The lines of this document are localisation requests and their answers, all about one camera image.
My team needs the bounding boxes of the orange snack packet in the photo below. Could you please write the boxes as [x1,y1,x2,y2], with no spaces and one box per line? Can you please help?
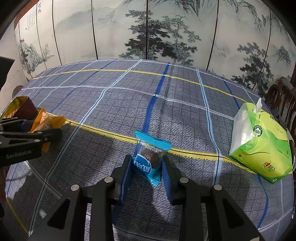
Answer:
[30,108,67,154]

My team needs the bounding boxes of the blue cookie packet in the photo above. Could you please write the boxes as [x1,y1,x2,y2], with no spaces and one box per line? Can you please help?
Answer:
[133,130,171,186]

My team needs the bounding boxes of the gold metal tin box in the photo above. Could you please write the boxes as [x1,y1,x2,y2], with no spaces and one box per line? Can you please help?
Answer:
[1,96,38,121]

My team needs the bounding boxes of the round stone millstone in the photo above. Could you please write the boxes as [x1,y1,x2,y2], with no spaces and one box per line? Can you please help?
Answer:
[11,85,23,97]

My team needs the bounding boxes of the blue plaid tablecloth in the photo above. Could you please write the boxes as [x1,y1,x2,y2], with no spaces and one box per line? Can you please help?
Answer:
[3,59,295,240]

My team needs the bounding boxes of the green tissue pack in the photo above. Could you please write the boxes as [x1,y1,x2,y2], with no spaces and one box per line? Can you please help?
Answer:
[229,98,293,184]

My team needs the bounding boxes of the dark wooden chair right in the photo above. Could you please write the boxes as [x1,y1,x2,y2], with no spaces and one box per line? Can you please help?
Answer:
[264,69,296,149]

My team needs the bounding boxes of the painted folding screen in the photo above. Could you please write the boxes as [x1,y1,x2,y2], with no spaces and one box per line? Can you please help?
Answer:
[14,0,295,95]

